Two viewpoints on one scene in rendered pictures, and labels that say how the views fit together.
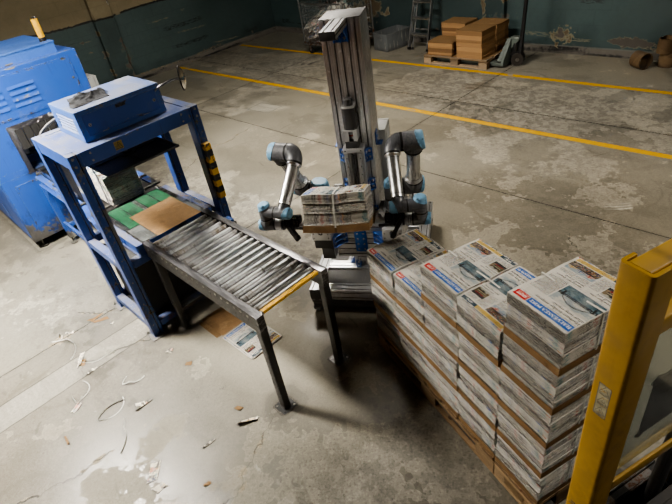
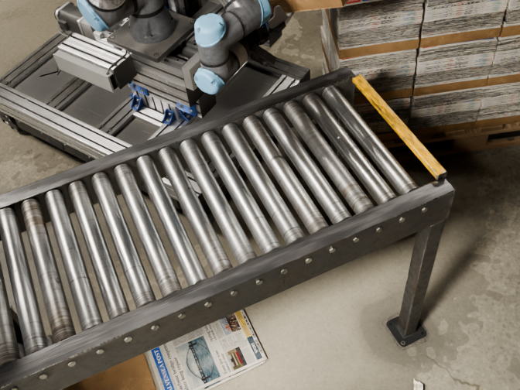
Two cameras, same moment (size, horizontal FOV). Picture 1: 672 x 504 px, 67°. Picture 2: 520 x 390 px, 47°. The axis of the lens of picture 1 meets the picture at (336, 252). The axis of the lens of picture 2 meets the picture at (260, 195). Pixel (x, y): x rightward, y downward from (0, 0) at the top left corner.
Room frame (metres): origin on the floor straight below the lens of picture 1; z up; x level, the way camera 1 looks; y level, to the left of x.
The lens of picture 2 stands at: (2.22, 1.51, 2.02)
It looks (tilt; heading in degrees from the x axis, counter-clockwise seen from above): 51 degrees down; 291
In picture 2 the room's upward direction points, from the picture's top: 8 degrees counter-clockwise
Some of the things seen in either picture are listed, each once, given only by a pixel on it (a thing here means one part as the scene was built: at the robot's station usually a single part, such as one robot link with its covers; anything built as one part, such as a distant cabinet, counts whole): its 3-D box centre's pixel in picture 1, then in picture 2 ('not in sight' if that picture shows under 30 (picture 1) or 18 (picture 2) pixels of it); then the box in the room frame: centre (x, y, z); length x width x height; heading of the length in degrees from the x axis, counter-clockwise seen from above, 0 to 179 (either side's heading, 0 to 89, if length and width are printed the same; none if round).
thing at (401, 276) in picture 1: (451, 339); (472, 47); (2.05, -0.57, 0.42); 1.17 x 0.39 x 0.83; 22
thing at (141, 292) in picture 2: (216, 250); (121, 237); (2.89, 0.80, 0.77); 0.47 x 0.05 x 0.05; 130
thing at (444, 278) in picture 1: (468, 281); not in sight; (1.93, -0.63, 0.95); 0.38 x 0.29 x 0.23; 112
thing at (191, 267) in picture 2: (227, 257); (169, 218); (2.79, 0.71, 0.77); 0.47 x 0.05 x 0.05; 130
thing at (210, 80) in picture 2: (267, 224); (216, 71); (2.74, 0.39, 1.00); 0.11 x 0.08 x 0.09; 74
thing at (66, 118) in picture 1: (108, 107); not in sight; (3.57, 1.36, 1.65); 0.60 x 0.45 x 0.20; 130
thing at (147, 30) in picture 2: not in sight; (148, 16); (3.11, 0.02, 0.87); 0.15 x 0.15 x 0.10
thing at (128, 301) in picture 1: (170, 254); not in sight; (3.57, 1.36, 0.38); 0.94 x 0.69 x 0.63; 130
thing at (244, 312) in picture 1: (197, 281); (208, 302); (2.63, 0.91, 0.74); 1.34 x 0.05 x 0.12; 40
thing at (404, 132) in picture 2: (290, 291); (396, 122); (2.27, 0.30, 0.81); 0.43 x 0.03 x 0.02; 130
